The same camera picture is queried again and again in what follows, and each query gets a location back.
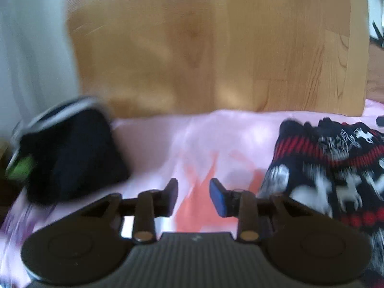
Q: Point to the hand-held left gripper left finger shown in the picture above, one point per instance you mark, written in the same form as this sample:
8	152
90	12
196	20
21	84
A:
170	196

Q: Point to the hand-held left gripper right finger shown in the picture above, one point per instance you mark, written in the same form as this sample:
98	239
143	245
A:
216	199

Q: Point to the black and white patterned cloth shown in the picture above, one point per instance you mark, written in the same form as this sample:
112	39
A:
376	9

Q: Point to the pink printed blanket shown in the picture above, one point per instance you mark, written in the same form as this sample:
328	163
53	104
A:
186	147

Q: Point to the navy red white patterned sweater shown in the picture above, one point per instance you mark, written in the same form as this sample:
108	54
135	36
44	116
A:
333	174

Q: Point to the navy garment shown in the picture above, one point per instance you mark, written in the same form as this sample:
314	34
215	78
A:
78	156

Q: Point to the white curtain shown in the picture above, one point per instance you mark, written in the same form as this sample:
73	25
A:
33	66

